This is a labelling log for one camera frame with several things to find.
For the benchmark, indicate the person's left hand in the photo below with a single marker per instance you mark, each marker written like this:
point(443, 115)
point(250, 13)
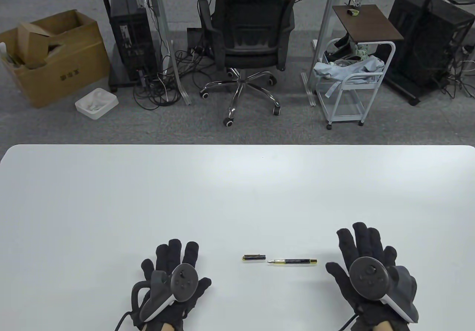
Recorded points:
point(163, 256)

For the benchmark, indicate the person's right hand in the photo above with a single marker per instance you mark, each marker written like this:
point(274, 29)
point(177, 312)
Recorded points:
point(362, 242)

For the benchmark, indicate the black gold fountain pen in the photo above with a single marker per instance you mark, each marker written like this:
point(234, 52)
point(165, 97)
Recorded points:
point(297, 261)

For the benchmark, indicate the black gold fountain pen cap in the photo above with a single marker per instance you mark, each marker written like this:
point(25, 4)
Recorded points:
point(254, 257)

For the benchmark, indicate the person's left forearm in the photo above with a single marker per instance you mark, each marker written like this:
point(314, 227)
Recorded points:
point(159, 327)

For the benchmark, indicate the person's right forearm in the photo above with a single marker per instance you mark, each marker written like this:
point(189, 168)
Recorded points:
point(384, 326)

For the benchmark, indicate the grey left hand controller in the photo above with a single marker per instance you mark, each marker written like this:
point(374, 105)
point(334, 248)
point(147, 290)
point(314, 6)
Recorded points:
point(183, 281)

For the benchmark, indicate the grey hand controller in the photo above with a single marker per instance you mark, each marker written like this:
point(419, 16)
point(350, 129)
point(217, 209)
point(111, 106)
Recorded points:
point(183, 281)
point(369, 277)

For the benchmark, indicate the grey right hand controller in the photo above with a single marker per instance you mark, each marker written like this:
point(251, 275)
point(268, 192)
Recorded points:
point(369, 277)

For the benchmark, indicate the white metal rolling cart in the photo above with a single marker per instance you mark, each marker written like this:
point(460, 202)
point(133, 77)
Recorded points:
point(343, 106)

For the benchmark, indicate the white plastic tray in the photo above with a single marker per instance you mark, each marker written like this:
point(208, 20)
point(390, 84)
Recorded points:
point(97, 104)

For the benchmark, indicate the light blue cloth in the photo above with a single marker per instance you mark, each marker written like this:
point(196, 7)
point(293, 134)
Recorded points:
point(352, 69)

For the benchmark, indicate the black power strip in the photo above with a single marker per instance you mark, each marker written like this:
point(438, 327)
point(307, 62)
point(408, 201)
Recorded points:
point(141, 78)

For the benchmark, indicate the black device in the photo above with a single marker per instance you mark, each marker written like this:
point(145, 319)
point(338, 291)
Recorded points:
point(339, 51)

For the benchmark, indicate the brown cardboard box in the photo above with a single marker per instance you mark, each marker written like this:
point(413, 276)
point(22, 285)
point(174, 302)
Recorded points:
point(66, 71)

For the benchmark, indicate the large black mesh computer tower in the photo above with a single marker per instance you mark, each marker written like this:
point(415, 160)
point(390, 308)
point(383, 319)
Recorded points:
point(423, 38)

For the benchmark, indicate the brown wooden side table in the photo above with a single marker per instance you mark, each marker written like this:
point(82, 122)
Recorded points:
point(367, 23)

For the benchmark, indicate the small green object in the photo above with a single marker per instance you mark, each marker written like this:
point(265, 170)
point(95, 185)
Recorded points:
point(353, 12)

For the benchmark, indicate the black mesh office chair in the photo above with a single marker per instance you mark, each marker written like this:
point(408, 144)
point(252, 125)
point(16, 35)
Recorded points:
point(252, 23)

